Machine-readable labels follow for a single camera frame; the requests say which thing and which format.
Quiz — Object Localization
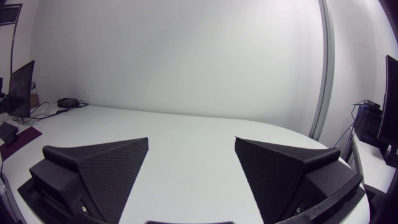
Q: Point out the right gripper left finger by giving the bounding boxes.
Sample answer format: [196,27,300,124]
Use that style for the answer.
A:
[29,137,149,224]

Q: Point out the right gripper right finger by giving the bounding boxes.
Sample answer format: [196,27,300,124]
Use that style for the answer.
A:
[234,136,363,224]

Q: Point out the black power brick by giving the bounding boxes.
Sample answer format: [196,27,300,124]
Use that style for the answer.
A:
[57,97,79,109]

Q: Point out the dark mat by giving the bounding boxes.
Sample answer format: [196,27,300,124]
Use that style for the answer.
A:
[0,126,43,162]

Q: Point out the dark curved screen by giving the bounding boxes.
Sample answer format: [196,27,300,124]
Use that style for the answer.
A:
[377,55,398,147]

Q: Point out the black cable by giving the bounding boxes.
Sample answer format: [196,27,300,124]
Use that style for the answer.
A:
[19,100,89,125]

